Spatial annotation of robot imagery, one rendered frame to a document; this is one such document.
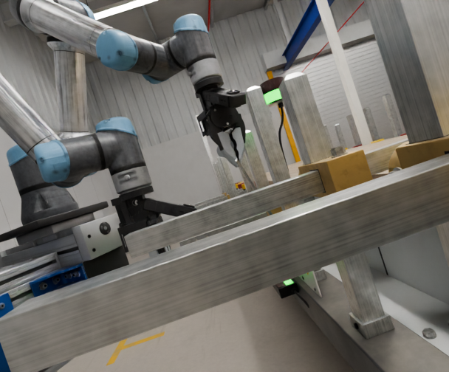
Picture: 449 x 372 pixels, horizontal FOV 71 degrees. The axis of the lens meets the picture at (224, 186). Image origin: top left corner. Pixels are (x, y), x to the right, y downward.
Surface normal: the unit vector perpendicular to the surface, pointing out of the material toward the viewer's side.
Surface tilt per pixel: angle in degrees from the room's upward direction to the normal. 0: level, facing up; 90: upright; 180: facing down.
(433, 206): 90
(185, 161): 90
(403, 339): 0
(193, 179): 90
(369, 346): 0
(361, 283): 90
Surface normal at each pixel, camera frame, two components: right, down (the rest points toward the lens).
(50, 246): -0.44, 0.18
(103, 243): 0.84, -0.27
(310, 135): 0.07, 0.00
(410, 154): -0.95, 0.32
